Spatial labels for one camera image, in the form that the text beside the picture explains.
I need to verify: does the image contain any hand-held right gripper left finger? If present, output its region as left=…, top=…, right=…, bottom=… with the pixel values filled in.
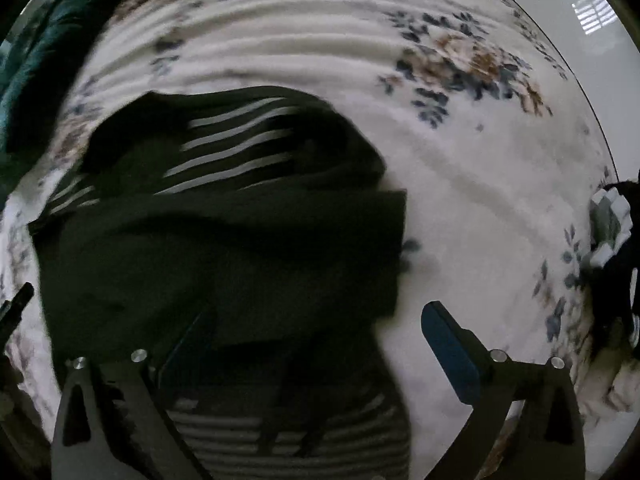
left=51, top=304, right=217, bottom=480

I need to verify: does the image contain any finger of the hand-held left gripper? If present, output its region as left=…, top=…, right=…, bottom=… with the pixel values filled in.
left=0, top=282, right=36, bottom=343

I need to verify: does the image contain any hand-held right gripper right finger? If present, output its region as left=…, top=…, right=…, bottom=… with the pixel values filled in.
left=421, top=301, right=587, bottom=480

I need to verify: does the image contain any black white-striped garment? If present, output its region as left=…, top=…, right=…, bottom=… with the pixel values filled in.
left=27, top=85, right=413, bottom=480

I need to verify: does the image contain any white floral blanket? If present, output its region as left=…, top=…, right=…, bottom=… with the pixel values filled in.
left=0, top=0, right=632, bottom=480

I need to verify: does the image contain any black and white patterned cloth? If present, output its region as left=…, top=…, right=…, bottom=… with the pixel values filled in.
left=582, top=169, right=640, bottom=378

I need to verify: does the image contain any dark green cloth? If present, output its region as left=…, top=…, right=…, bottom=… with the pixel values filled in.
left=0, top=0, right=153, bottom=201

